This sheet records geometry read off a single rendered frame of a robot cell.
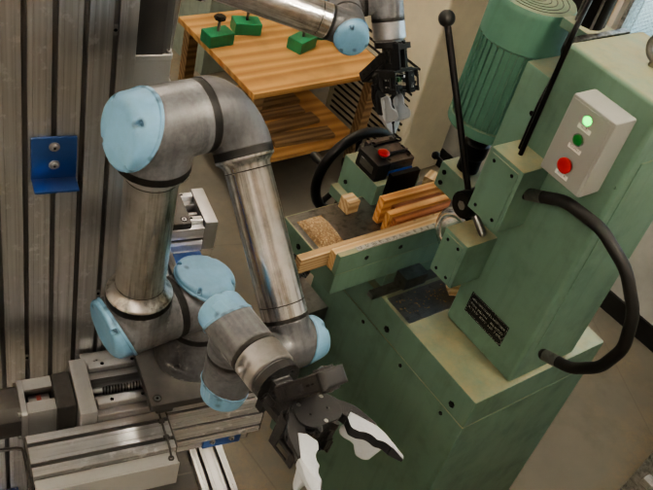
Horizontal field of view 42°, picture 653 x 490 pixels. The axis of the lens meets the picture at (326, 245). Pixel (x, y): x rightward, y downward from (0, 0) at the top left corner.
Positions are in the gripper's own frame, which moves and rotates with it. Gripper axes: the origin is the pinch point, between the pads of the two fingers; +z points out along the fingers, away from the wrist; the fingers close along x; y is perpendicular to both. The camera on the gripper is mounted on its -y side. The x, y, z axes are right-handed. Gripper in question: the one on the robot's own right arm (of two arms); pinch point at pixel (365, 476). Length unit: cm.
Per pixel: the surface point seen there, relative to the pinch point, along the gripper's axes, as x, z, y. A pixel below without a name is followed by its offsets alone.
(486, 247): -72, -37, 8
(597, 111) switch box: -62, -27, -33
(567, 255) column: -72, -22, -3
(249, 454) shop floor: -68, -70, 116
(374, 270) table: -64, -55, 28
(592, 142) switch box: -63, -25, -28
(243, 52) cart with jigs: -130, -197, 54
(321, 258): -49, -59, 24
